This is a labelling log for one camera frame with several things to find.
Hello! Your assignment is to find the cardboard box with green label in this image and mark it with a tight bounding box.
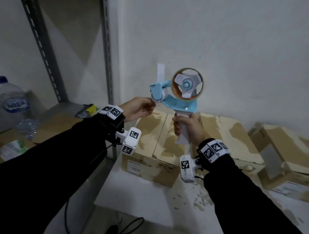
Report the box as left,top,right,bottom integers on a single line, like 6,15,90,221
0,128,37,164

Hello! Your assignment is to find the torn brown cardboard box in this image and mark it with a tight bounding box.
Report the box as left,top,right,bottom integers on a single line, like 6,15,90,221
121,110,201,189
193,113,265,180

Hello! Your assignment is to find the grey slotted metal shelf upright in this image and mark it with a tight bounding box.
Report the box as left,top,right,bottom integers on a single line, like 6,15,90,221
21,0,69,103
100,0,114,104

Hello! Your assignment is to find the clear plastic water bottle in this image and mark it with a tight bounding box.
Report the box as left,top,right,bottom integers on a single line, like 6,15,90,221
0,76,41,141

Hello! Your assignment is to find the dark packet with yellow patch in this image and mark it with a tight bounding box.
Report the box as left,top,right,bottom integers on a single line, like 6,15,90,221
75,104,98,119

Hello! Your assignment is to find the person's right forearm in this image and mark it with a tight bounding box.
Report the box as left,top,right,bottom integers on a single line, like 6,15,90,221
196,154,303,234

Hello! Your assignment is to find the person's left hand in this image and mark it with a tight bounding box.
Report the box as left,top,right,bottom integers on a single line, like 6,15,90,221
119,97,156,123

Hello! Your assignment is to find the white marker-tagged left wrist camera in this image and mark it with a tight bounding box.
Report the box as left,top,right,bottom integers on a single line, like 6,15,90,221
97,105,142,156

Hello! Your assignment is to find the clear packing tape roll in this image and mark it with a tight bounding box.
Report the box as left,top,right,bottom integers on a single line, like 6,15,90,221
172,68,204,100

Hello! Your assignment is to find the person's left forearm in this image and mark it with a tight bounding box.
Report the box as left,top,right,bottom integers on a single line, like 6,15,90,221
0,113,126,234

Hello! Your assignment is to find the blue and white tape dispenser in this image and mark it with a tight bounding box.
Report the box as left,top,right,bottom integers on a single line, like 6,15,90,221
149,63,204,145

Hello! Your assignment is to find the person's right hand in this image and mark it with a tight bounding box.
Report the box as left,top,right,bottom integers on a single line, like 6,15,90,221
172,113,211,147

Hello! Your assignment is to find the white marker-tagged right wrist camera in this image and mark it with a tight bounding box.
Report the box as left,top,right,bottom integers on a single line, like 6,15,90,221
180,138,230,184

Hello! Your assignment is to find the brown cardboard box white label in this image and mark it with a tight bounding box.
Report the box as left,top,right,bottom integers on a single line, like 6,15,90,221
248,122,309,202

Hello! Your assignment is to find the white marker-tagged wrist camera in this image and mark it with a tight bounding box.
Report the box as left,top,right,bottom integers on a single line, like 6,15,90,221
97,105,142,156
180,138,230,184

